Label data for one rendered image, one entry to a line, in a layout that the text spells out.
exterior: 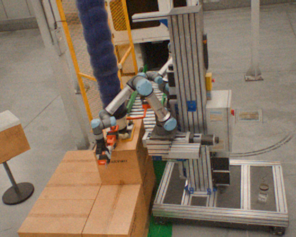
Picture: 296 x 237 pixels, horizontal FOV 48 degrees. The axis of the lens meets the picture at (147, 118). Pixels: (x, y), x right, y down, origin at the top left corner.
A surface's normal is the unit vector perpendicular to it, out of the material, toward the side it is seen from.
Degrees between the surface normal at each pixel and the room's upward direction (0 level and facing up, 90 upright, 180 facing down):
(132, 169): 90
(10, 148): 90
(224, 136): 90
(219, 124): 90
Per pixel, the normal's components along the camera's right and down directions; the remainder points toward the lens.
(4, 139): 0.62, 0.30
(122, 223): -0.15, -0.86
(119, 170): -0.10, 0.51
